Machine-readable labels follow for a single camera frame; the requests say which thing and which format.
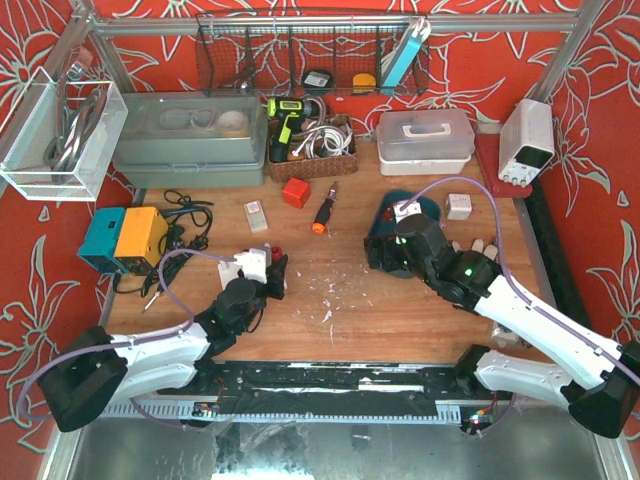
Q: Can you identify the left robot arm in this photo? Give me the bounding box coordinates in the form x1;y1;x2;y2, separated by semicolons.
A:
37;254;288;432

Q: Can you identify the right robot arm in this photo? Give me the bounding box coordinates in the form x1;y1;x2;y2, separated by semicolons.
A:
364;214;639;438

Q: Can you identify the teal plastic tray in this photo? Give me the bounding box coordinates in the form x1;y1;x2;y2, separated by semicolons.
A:
363;190;414;279

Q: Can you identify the orange black screwdriver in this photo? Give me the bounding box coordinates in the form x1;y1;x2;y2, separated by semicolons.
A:
312;182;338;234

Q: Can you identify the white cube power adapter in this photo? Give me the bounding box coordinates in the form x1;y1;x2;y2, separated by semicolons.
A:
445;193;473;221

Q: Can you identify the red cube block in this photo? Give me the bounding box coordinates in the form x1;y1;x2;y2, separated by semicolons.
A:
282;177;311;209

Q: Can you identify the white work glove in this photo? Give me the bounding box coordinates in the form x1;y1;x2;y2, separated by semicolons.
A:
451;238;499;262

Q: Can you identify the wicker basket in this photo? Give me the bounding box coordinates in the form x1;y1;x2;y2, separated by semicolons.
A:
265;139;358;182

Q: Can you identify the white translucent storage box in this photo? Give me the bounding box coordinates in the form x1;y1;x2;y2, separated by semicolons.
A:
376;109;475;176

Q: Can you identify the yellow teal device box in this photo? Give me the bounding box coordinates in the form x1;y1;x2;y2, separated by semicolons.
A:
77;206;169;276

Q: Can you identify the yellow tape measure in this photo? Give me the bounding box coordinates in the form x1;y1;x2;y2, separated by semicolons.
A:
352;73;377;95

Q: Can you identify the grey plastic storage box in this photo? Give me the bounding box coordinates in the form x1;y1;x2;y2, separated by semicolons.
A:
113;92;268;189

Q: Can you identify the white bench power supply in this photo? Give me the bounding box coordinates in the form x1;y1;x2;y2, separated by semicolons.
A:
498;99;554;188

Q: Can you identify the black tape measure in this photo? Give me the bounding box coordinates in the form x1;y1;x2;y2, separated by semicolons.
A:
301;69;333;96

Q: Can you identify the teal white book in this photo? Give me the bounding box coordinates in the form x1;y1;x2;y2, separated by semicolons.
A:
380;17;432;95

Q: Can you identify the clear acrylic bin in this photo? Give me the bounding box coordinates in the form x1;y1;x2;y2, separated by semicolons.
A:
1;68;128;202

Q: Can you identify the white peg base plate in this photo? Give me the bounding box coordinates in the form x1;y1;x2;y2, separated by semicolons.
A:
217;262;242;290

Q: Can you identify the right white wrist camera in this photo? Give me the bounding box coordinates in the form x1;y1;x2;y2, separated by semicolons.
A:
392;201;422;224

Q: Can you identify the black cable bundle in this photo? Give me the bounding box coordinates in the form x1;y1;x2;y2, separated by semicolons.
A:
112;188;216;311

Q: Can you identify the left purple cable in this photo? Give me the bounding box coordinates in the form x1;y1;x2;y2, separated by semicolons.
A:
15;248;241;432

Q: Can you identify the purple cable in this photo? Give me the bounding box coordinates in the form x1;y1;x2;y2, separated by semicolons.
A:
399;175;640;441
15;248;241;432

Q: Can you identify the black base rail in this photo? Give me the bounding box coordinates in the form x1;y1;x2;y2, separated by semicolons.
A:
158;360;511;417

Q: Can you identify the white coiled cable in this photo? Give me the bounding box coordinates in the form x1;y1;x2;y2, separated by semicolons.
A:
294;124;354;160

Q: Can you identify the green black cordless drill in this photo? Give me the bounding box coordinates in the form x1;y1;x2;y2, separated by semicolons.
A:
267;97;320;163

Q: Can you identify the black wire hanging basket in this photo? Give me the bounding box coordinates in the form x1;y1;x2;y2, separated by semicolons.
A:
194;10;432;99

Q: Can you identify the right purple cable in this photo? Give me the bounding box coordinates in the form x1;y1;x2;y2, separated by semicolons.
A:
399;175;640;441

